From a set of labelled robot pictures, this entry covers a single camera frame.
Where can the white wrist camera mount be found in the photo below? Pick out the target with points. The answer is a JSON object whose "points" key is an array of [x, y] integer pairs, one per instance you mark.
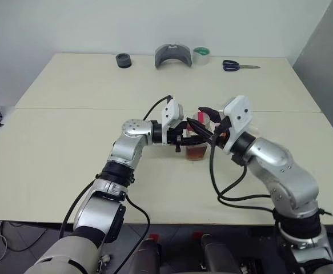
{"points": [[170, 111], [239, 114]]}

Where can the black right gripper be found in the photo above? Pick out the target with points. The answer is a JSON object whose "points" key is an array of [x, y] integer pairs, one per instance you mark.
{"points": [[222, 134]]}

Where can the clear tape roll green core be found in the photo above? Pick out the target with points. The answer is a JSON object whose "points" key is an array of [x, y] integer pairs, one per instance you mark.
{"points": [[202, 57]]}

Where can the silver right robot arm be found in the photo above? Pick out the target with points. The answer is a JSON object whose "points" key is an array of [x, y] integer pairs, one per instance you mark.
{"points": [[286, 174]]}

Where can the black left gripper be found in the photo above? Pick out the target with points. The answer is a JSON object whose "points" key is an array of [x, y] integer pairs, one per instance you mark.
{"points": [[173, 137]]}

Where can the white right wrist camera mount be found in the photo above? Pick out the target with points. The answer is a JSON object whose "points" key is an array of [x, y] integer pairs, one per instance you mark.
{"points": [[239, 114]]}

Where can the clear cup with brown liquid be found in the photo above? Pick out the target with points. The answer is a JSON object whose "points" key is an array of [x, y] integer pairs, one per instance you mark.
{"points": [[196, 154]]}

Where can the black tape roll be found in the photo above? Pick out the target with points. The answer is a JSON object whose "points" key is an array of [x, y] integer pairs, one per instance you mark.
{"points": [[124, 60]]}

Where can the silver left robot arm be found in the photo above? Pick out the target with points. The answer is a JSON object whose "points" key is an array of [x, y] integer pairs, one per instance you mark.
{"points": [[132, 142]]}

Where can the dark rounded shape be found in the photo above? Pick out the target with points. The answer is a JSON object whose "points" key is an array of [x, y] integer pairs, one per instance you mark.
{"points": [[216, 254], [147, 257]]}

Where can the grey curved plastic holder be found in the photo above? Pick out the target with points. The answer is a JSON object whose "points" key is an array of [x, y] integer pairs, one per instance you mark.
{"points": [[172, 52]]}

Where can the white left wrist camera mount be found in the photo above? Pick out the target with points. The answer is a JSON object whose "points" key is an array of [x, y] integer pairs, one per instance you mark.
{"points": [[170, 111]]}

